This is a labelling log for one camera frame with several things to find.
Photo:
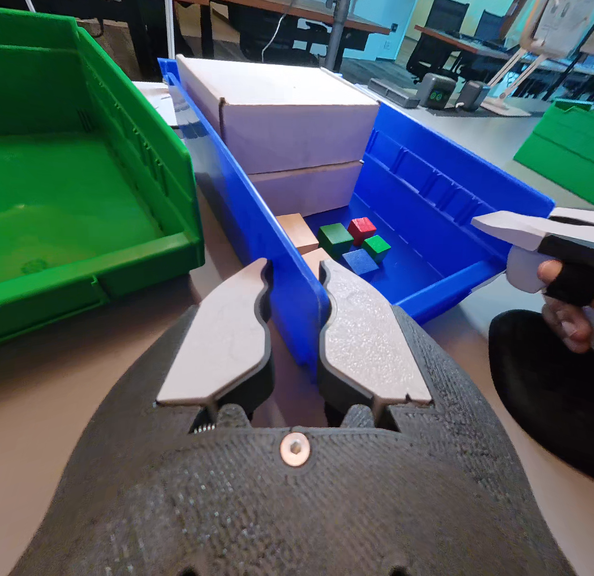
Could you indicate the brown wooden table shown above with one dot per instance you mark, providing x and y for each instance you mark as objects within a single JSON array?
[
  {"x": 278, "y": 2},
  {"x": 445, "y": 35}
]

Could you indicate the red wooden cube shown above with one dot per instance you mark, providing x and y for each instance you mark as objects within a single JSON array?
[{"x": 362, "y": 230}]

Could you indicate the black office chair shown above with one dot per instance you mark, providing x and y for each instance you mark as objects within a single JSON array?
[
  {"x": 445, "y": 14},
  {"x": 489, "y": 26}
]

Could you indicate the dented white cardboard box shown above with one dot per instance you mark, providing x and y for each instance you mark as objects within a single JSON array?
[{"x": 287, "y": 121}]

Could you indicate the wooden easel with whiteboard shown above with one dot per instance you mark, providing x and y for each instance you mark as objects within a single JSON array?
[{"x": 557, "y": 19}]

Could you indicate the grey metal pole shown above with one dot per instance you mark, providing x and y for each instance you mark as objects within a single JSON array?
[{"x": 343, "y": 28}]

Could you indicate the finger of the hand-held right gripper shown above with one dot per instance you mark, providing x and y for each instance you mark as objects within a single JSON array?
[
  {"x": 575, "y": 215},
  {"x": 510, "y": 228}
]

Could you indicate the grey speaker with green lights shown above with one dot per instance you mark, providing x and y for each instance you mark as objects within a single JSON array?
[{"x": 438, "y": 91}]

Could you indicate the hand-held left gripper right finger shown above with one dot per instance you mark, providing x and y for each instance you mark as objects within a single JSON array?
[{"x": 371, "y": 348}]

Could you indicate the blue wooden cube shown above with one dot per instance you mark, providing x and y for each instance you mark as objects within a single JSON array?
[{"x": 361, "y": 261}]

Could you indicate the natural wooden block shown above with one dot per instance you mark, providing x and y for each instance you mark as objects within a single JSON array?
[
  {"x": 313, "y": 262},
  {"x": 297, "y": 232}
]

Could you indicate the black flat device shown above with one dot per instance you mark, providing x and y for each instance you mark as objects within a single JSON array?
[{"x": 394, "y": 93}]

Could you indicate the person's right hand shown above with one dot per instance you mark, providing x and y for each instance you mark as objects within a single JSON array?
[{"x": 573, "y": 327}]

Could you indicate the dark green wooden cube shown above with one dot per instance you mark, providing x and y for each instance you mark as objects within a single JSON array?
[{"x": 336, "y": 241}]

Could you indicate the bright green wooden cube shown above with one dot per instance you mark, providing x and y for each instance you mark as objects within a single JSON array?
[{"x": 377, "y": 248}]

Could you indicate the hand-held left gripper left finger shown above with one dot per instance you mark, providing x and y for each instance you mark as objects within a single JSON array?
[{"x": 218, "y": 339}]

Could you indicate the green plastic bin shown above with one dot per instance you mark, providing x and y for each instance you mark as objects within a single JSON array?
[
  {"x": 561, "y": 149},
  {"x": 69, "y": 190}
]

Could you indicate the dark cloth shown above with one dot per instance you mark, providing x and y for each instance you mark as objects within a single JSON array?
[{"x": 538, "y": 390}]

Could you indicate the blue plastic bin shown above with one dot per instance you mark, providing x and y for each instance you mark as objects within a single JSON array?
[{"x": 417, "y": 269}]

